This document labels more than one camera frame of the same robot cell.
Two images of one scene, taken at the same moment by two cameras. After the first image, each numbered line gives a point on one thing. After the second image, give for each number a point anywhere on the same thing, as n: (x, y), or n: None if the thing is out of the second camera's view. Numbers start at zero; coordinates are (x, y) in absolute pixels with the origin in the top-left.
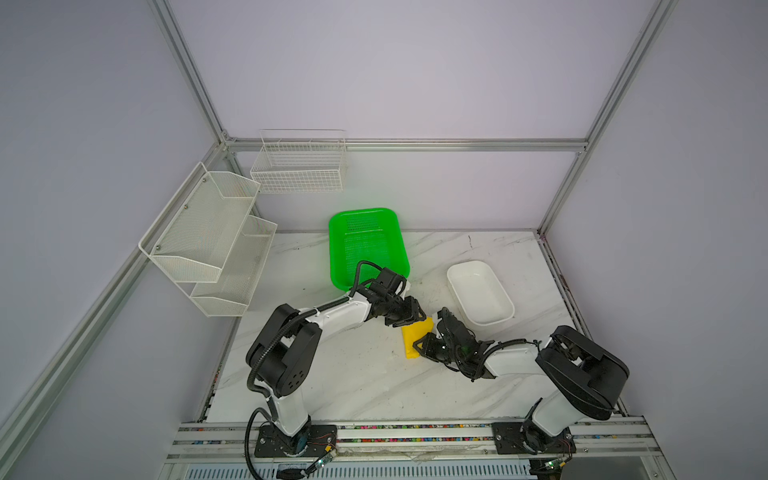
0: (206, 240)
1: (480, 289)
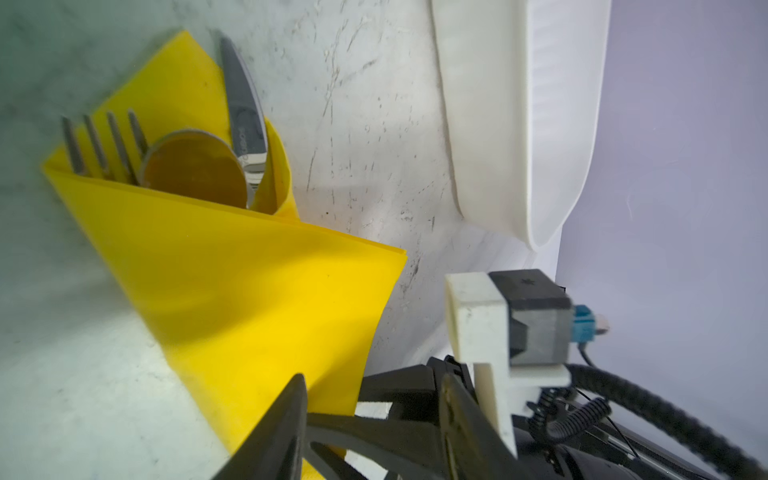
0: None
1: (524, 86)
